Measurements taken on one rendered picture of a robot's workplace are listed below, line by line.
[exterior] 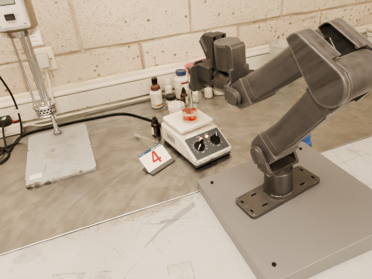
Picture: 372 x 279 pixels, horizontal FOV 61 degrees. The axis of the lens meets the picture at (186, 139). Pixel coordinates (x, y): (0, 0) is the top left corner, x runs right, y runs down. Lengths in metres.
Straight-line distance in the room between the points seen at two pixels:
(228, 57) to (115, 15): 0.68
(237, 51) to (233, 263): 0.43
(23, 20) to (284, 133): 0.66
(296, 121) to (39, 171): 0.74
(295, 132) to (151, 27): 0.88
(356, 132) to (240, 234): 0.59
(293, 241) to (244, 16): 1.06
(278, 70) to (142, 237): 0.45
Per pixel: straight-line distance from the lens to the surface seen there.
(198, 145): 0.90
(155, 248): 0.72
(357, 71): 0.49
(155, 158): 0.94
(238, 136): 1.05
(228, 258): 0.70
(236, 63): 0.71
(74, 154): 1.06
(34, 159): 1.11
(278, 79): 0.59
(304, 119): 0.58
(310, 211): 0.75
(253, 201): 0.75
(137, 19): 1.32
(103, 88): 1.32
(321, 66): 0.48
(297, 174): 0.82
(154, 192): 0.85
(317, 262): 0.67
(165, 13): 1.35
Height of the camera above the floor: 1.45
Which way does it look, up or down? 32 degrees down
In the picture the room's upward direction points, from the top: 5 degrees counter-clockwise
